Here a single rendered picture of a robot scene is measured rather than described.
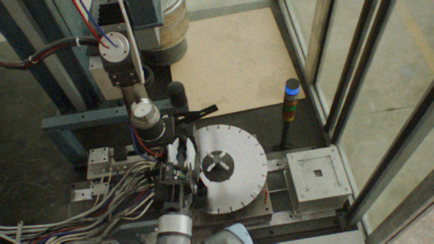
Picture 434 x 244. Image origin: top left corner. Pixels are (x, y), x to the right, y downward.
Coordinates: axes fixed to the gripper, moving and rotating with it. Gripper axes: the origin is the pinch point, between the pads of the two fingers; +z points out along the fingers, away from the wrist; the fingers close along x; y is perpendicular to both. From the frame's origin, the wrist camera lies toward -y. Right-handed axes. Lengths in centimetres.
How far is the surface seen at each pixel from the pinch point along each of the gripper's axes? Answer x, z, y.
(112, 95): 17.0, 8.2, 10.8
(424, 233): -111, 13, -126
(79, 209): 48, 0, -50
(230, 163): -11.0, 8.8, -29.6
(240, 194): -14.1, -1.8, -30.7
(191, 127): -1.8, 5.3, -0.4
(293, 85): -31.3, 26.0, -9.8
